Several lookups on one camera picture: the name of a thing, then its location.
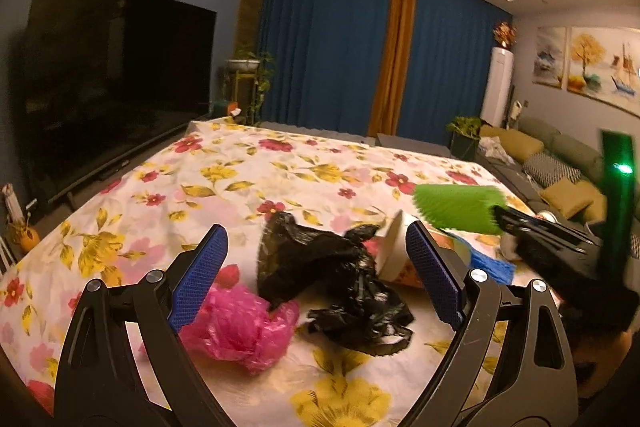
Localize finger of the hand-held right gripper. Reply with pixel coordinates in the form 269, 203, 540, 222
414, 184, 599, 254
469, 251, 517, 285

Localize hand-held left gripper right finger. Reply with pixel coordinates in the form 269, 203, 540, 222
400, 222, 580, 427

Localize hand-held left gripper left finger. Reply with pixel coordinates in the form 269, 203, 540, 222
54, 224, 236, 427

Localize white orange paper cup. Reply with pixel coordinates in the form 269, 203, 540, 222
375, 210, 427, 289

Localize pink plastic bag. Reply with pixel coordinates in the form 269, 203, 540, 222
177, 283, 302, 376

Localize black plastic bag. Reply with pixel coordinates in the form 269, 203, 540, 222
255, 211, 416, 356

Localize person's right hand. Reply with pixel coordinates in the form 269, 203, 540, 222
571, 331, 633, 399

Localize white clothes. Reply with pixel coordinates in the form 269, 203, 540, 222
480, 139, 511, 163

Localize potted plant in dark pot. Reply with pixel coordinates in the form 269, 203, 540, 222
446, 116, 484, 160

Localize long yellow cushion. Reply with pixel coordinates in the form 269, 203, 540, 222
492, 129, 545, 166

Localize yellow square cushion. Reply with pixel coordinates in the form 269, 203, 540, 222
540, 179, 603, 221

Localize floral tablecloth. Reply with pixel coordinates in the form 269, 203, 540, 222
0, 119, 551, 427

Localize black white patterned cushion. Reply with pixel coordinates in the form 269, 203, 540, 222
522, 152, 581, 186

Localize white standing air conditioner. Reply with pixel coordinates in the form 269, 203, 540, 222
480, 47, 515, 128

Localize grey sectional sofa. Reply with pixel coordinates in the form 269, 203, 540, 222
475, 117, 640, 233

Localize blue curtain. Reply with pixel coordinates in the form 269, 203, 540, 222
257, 0, 392, 138
397, 0, 514, 148

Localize orange curtain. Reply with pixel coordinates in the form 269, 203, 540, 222
367, 0, 419, 138

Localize small grey landscape painting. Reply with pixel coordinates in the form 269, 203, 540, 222
531, 26, 569, 88

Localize orange flower arrangement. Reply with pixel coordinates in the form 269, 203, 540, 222
492, 22, 517, 50

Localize orange round pot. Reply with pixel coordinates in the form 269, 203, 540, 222
10, 222, 41, 254

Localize sailboat and tree painting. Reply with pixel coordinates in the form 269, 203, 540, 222
566, 26, 640, 106

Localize black television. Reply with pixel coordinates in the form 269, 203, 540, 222
12, 0, 218, 210

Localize potted plant on stand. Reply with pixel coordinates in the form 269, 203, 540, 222
222, 49, 275, 126

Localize wooden wall panel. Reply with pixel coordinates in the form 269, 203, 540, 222
237, 0, 271, 58

